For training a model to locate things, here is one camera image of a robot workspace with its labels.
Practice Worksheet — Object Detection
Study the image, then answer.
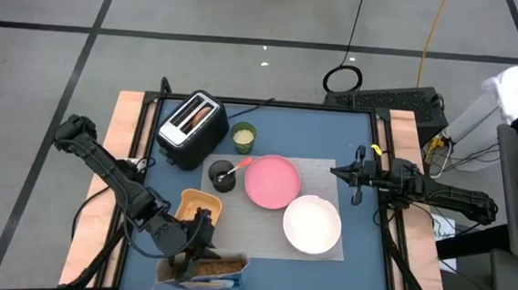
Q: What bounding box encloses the black cup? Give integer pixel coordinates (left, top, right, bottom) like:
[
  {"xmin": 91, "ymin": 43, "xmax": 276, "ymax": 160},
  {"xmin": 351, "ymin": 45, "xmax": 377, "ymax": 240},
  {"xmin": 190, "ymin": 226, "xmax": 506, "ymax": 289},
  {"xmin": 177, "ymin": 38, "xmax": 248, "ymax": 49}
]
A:
[{"xmin": 205, "ymin": 158, "xmax": 240, "ymax": 194}]

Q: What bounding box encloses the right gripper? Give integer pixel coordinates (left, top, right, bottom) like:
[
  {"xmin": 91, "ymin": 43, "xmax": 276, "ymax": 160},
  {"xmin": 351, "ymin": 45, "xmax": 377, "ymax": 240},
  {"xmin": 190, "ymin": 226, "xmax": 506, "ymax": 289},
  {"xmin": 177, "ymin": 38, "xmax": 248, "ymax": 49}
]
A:
[{"xmin": 327, "ymin": 143, "xmax": 389, "ymax": 209}]

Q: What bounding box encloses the orange plastic tray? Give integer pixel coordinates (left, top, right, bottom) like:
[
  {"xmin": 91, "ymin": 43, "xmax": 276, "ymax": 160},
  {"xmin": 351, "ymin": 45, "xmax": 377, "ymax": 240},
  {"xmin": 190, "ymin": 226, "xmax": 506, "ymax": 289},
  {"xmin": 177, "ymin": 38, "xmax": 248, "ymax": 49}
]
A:
[{"xmin": 173, "ymin": 187, "xmax": 224, "ymax": 228}]

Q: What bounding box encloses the black toaster cable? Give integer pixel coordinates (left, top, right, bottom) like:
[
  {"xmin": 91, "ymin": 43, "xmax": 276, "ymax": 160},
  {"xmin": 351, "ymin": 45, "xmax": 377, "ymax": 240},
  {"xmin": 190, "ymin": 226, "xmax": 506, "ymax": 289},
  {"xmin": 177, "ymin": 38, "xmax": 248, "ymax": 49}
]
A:
[{"xmin": 226, "ymin": 95, "xmax": 276, "ymax": 123}]

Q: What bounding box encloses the green plastic cup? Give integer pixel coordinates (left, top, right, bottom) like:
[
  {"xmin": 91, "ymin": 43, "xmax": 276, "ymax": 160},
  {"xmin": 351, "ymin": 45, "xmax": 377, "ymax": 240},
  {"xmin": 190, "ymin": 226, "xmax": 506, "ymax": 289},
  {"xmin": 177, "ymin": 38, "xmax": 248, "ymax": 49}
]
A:
[{"xmin": 228, "ymin": 120, "xmax": 259, "ymax": 157}]

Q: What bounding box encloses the pink plate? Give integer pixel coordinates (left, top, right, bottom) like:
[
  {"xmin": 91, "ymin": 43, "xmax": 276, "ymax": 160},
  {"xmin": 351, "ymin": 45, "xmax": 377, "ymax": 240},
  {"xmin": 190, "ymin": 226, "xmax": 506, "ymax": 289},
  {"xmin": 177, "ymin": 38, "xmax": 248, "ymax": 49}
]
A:
[{"xmin": 241, "ymin": 152, "xmax": 305, "ymax": 212}]

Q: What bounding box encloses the black and silver toaster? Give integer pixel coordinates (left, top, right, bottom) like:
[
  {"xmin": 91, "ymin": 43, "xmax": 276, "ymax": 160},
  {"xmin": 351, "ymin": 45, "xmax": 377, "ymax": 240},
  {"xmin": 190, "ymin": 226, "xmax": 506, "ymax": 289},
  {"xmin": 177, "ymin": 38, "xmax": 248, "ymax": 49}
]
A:
[{"xmin": 153, "ymin": 86, "xmax": 231, "ymax": 174}]

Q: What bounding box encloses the black hanging cable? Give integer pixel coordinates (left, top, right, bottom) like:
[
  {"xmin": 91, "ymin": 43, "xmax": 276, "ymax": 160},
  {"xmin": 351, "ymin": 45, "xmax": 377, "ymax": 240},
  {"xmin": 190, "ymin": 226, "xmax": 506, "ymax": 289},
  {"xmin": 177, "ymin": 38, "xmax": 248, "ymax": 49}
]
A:
[{"xmin": 321, "ymin": 0, "xmax": 369, "ymax": 97}]

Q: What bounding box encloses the wooden side board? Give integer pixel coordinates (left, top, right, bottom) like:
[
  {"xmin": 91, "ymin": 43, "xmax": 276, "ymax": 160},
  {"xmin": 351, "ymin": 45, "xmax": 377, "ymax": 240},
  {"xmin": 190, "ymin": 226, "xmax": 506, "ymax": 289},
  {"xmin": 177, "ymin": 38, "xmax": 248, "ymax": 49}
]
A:
[
  {"xmin": 376, "ymin": 109, "xmax": 461, "ymax": 290},
  {"xmin": 57, "ymin": 86, "xmax": 150, "ymax": 290}
]

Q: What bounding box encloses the grey woven placemat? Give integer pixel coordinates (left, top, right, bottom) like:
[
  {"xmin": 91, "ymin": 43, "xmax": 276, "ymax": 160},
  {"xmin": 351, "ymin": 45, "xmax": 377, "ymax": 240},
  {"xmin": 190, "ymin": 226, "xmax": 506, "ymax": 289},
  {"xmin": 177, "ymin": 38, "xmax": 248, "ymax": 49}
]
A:
[{"xmin": 195, "ymin": 150, "xmax": 352, "ymax": 265}]

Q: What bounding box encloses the white paper sheet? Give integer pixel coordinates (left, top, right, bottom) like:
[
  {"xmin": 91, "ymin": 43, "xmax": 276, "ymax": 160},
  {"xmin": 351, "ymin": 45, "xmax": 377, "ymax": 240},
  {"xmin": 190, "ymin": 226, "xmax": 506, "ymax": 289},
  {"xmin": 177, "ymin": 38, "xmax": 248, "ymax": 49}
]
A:
[{"xmin": 426, "ymin": 212, "xmax": 461, "ymax": 273}]

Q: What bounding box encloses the yellow hanging cable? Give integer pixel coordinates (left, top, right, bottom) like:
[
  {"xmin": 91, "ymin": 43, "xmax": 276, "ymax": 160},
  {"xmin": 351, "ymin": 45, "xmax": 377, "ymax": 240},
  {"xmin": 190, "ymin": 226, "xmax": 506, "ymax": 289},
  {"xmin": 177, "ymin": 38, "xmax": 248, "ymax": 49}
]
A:
[{"xmin": 416, "ymin": 0, "xmax": 450, "ymax": 90}]

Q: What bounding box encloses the black aluminium table frame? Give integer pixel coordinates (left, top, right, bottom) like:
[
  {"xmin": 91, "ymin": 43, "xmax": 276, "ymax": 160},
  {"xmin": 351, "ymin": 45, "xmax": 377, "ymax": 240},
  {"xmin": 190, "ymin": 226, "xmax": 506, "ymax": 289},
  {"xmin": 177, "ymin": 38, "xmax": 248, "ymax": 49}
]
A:
[{"xmin": 58, "ymin": 70, "xmax": 462, "ymax": 290}]

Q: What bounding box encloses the pale pink bowl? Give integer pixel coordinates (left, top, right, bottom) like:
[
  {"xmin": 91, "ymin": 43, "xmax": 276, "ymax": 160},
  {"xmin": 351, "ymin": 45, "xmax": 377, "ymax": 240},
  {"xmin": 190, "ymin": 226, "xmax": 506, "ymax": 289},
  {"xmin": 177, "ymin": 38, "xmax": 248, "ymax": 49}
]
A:
[{"xmin": 280, "ymin": 192, "xmax": 345, "ymax": 257}]

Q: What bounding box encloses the toasted bagel half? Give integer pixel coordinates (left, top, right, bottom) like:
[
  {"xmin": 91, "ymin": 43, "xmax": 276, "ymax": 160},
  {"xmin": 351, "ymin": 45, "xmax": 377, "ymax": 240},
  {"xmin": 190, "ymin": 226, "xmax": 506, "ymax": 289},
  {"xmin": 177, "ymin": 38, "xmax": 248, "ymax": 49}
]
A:
[{"xmin": 190, "ymin": 105, "xmax": 214, "ymax": 134}]

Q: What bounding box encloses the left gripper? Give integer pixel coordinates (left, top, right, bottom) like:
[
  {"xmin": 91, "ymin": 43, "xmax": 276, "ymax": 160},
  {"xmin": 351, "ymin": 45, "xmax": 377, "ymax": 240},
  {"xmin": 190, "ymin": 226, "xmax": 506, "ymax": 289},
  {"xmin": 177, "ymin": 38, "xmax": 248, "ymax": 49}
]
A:
[{"xmin": 173, "ymin": 205, "xmax": 225, "ymax": 285}]

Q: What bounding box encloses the yellow power plug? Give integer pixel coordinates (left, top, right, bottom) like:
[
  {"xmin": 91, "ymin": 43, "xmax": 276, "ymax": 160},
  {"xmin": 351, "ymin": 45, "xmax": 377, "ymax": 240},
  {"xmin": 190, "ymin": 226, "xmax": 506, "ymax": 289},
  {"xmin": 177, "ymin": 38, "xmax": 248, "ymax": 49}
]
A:
[{"xmin": 427, "ymin": 135, "xmax": 446, "ymax": 152}]

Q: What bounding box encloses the blue cereal box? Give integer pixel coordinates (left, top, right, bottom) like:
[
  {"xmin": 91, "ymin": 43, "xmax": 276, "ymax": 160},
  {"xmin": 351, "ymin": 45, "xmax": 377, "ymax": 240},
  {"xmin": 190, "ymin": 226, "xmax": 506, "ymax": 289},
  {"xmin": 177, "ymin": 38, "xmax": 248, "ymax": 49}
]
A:
[{"xmin": 153, "ymin": 243, "xmax": 252, "ymax": 290}]

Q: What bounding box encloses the black computer case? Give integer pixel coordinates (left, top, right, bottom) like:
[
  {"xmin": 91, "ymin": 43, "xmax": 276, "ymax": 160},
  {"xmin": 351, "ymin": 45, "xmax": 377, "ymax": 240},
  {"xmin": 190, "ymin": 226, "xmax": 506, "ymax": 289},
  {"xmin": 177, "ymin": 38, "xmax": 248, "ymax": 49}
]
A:
[{"xmin": 321, "ymin": 79, "xmax": 452, "ymax": 148}]

